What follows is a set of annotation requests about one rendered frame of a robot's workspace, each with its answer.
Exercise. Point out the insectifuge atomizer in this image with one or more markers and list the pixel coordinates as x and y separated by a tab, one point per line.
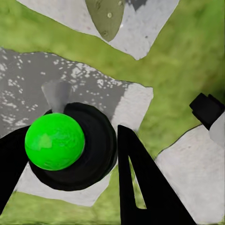
72	146

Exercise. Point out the pot plant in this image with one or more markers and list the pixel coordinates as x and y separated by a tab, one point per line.
99	11

